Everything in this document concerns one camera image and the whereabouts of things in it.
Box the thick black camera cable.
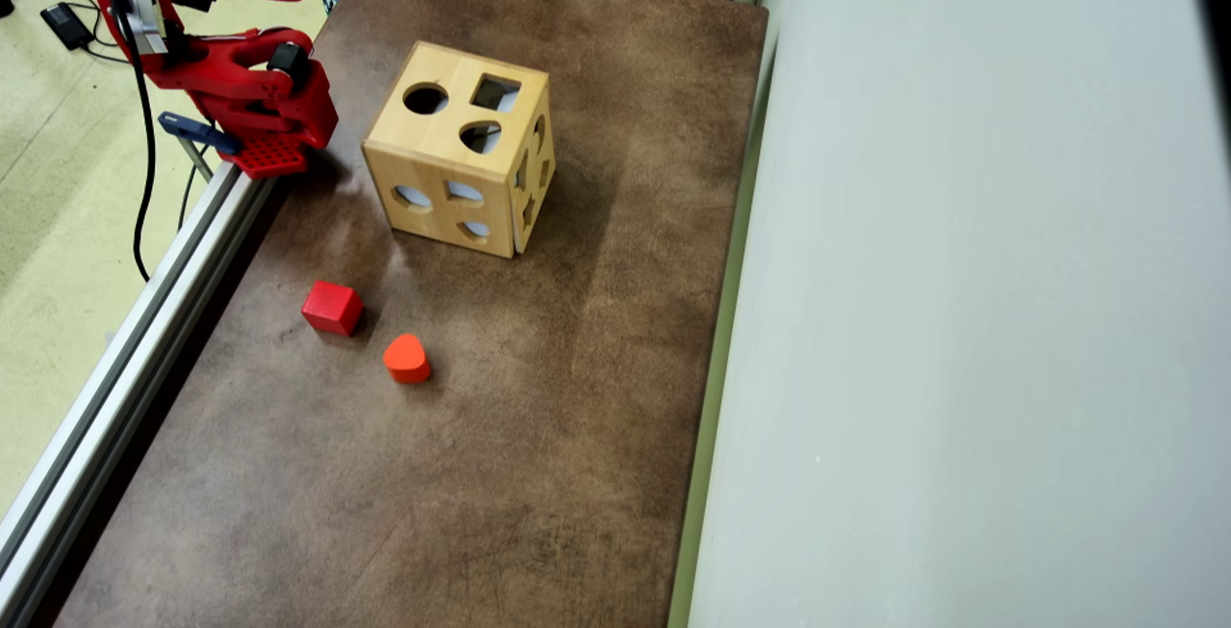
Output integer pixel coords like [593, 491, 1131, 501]
[108, 0, 160, 283]

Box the thin black adapter cable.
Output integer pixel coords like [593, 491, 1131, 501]
[8, 0, 131, 66]

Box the orange rounded triangle block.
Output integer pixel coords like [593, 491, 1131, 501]
[382, 333, 433, 385]

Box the wooden shape sorter box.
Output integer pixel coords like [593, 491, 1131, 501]
[362, 39, 557, 260]

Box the red wooden cube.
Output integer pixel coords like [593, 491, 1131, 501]
[301, 280, 365, 338]

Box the aluminium profile rail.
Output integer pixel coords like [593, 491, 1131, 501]
[0, 159, 280, 628]

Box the thin black base cable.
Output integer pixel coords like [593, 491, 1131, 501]
[176, 162, 198, 233]

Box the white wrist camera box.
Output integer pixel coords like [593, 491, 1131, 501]
[117, 0, 172, 57]

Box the blue table clamp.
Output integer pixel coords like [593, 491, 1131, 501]
[157, 111, 241, 182]

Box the black power adapter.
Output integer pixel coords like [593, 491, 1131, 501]
[40, 1, 95, 52]

